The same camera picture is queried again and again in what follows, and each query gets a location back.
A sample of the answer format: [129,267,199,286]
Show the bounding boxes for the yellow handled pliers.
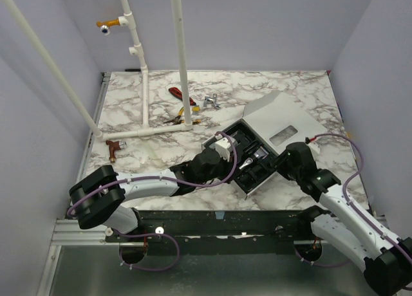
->
[164,107,185,125]

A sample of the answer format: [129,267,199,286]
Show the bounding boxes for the orange faucet on pipe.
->
[96,19,120,35]

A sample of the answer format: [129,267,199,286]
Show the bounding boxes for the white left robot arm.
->
[67,148,238,241]

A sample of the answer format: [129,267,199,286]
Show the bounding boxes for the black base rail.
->
[106,210,323,261]

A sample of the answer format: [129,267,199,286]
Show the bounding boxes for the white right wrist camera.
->
[304,137,321,154]

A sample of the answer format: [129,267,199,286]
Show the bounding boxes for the chrome faucet fitting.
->
[203,93,221,109]

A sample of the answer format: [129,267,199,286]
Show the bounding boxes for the yellow wire brush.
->
[192,106,200,115]

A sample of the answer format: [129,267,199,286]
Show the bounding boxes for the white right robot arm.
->
[276,142,411,295]

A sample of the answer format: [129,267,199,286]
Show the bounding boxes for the red black utility knife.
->
[168,87,197,106]

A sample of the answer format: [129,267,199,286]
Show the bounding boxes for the white hair clipper kit box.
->
[223,91,330,196]

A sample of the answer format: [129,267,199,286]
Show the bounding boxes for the white PVC pipe frame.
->
[2,0,193,141]

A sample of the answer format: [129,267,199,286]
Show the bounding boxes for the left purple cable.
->
[66,131,238,273]

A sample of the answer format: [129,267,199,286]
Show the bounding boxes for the brown garden faucet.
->
[105,140,127,163]

